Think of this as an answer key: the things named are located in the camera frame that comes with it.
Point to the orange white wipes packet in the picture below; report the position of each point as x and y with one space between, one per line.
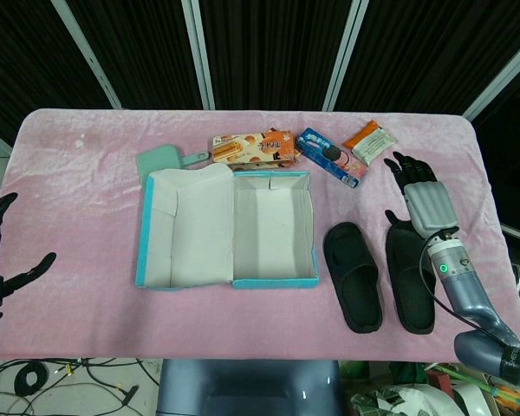
370 143

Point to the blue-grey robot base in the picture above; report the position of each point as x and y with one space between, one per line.
247 385

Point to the blue cookie package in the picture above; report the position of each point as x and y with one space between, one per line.
329 156

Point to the black rubber slipper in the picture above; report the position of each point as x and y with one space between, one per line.
411 286
357 277

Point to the teal cardboard shoe box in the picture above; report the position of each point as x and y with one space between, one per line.
208 234

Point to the green pole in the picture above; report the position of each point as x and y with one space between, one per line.
481 383

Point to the white plastic bag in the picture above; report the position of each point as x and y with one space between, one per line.
416 394

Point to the dark green cloth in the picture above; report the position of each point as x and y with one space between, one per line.
407 372

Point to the green plastic bag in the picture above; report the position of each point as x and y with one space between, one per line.
355 370

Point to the orange biscuit box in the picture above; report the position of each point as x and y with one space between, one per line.
251 147

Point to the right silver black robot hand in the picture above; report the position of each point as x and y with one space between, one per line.
429 203

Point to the mint green plastic dustpan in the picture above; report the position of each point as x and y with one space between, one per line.
156 162

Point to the pink velvet tablecloth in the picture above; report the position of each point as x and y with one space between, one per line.
91 216

